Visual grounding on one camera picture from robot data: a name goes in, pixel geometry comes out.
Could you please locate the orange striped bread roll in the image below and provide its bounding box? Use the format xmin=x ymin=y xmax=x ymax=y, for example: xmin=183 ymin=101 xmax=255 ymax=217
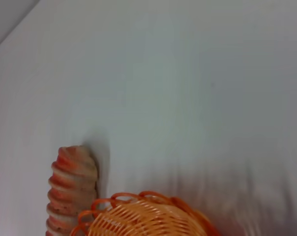
xmin=45 ymin=145 xmax=99 ymax=236

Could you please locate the orange plastic woven basket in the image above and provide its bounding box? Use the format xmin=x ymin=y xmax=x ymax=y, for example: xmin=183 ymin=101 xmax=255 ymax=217
xmin=69 ymin=191 xmax=222 ymax=236

